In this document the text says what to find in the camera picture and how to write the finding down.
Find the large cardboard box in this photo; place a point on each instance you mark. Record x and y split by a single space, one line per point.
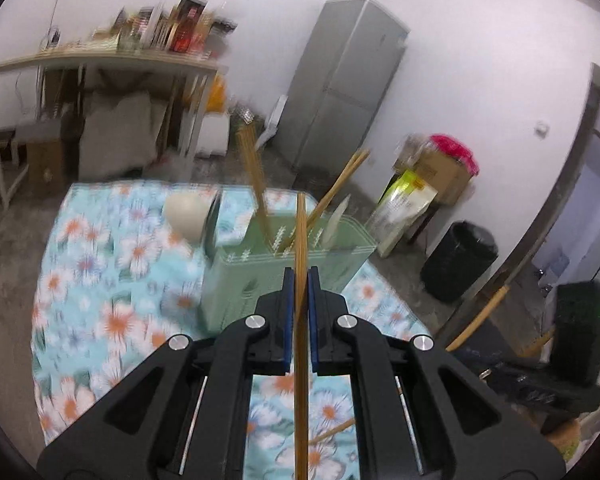
440 175

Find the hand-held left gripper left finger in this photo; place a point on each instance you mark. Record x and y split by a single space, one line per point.
289 320

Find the white plastic ladle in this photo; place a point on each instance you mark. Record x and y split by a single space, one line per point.
187 217

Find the row of books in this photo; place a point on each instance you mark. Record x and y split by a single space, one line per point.
150 27

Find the wooden chair curved backrest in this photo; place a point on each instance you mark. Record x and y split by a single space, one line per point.
480 315

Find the red bottle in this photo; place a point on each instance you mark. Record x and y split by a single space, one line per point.
186 30

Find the black round bin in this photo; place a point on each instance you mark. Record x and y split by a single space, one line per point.
457 260

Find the floral blue blanket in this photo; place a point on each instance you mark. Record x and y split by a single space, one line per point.
105 280

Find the yellow green rice bag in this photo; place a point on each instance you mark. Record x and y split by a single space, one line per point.
405 210

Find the white long desk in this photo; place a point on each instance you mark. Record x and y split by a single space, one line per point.
105 60

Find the white rice paddle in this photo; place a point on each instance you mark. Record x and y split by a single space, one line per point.
336 222

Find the grey door frame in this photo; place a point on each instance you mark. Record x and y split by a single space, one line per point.
545 220

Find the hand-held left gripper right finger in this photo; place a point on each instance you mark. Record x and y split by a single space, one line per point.
313 320

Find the white cushion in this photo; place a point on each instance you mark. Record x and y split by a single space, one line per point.
117 135

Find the red plastic bag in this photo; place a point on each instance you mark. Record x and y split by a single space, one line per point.
457 150

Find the small cardboard box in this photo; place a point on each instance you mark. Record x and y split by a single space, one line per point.
45 162

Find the green perforated utensil holder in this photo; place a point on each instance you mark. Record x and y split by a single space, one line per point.
240 285

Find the yellow plastic bag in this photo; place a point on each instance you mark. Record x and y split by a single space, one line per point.
217 94

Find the grey refrigerator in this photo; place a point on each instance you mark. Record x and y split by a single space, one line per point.
340 95

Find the single bamboo chopstick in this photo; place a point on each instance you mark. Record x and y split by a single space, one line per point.
332 430
254 185
301 240
337 180
352 167

